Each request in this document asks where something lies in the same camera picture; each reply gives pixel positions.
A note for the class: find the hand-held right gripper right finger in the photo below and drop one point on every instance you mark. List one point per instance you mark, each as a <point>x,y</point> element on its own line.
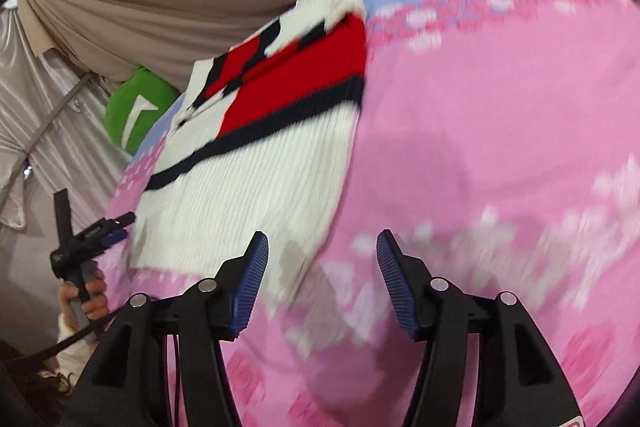
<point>395,277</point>

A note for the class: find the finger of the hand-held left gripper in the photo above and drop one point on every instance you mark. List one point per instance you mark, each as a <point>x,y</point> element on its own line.
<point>120,220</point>
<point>115,238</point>

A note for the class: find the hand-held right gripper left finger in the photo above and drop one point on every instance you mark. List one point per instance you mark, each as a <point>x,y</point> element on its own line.
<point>248,287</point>

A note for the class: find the white red navy knit sweater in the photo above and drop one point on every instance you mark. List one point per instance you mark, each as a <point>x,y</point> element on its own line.
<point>260,167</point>

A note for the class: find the person's left forearm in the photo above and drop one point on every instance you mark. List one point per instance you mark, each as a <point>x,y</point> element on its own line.
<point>67,339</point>

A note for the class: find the person's left hand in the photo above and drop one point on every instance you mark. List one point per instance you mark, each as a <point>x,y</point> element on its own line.
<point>95,302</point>

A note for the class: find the silver satin curtain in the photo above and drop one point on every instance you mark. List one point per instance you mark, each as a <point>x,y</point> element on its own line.
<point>60,147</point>

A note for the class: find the green pillow with white mark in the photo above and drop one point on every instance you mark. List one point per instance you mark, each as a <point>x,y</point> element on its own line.
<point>120,99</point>

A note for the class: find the grey metal rod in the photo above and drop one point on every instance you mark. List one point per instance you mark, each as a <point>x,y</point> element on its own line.
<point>60,114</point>

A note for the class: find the pink floral blanket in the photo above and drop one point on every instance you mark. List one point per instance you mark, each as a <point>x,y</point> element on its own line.
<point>475,132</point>

